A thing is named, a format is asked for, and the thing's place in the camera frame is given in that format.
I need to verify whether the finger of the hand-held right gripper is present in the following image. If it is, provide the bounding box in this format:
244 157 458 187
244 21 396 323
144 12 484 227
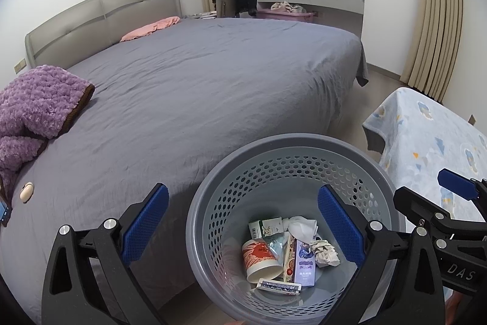
393 186 457 239
437 169 487 222

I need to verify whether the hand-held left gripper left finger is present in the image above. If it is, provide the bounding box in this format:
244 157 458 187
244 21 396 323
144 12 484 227
41 183 170 325

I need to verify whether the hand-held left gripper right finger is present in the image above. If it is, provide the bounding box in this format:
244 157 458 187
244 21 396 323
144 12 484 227
317 184 446 325

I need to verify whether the cream paper wrapper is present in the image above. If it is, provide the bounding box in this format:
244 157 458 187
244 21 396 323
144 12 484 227
310 239 340 268

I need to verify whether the white tissue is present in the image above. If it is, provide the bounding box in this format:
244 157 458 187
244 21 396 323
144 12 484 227
283 216 324 240

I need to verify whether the long purple box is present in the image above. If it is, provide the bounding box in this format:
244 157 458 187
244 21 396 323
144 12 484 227
293 237 317 288

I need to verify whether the red patterned snack packet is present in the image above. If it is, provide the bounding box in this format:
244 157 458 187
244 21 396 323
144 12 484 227
282 234 299 282

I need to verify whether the blue white plastic packet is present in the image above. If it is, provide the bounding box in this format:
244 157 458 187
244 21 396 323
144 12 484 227
264 234 290 267

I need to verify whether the small green white carton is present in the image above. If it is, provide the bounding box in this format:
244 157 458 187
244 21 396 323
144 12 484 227
248 216 284 239

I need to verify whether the white printed plastic packet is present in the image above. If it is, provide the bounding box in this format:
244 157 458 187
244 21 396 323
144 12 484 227
256 277 302 296

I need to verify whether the red printed paper cup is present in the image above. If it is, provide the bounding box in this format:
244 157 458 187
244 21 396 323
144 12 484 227
241 238 284 284

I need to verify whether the grey perforated waste basket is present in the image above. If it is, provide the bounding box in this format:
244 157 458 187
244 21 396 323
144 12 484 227
186 133 407 325

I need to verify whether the blue printed blanket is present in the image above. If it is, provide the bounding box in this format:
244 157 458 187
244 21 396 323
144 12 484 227
361 87 487 223

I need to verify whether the beige round device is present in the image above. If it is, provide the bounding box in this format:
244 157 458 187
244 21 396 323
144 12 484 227
20 182 36 204

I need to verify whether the dark smartphone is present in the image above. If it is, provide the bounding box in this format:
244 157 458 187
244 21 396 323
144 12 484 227
0 196 13 227

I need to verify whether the bed with grey sheet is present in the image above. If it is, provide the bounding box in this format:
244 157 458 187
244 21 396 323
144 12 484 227
0 16 370 325

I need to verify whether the purple fluffy blanket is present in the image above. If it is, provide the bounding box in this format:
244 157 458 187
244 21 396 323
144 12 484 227
0 64 96 204

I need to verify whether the pink cloth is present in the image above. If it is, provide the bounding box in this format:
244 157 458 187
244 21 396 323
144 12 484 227
120 16 181 43

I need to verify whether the pink plastic basin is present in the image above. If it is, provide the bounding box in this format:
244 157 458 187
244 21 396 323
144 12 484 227
257 8 316 24

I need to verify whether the bedside table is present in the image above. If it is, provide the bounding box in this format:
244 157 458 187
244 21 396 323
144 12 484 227
182 11 218 20

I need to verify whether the beige padded headboard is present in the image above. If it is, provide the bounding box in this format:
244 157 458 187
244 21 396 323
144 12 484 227
25 0 182 69

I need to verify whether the pile of clothes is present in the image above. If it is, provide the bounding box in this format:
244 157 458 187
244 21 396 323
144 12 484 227
269 1 307 14

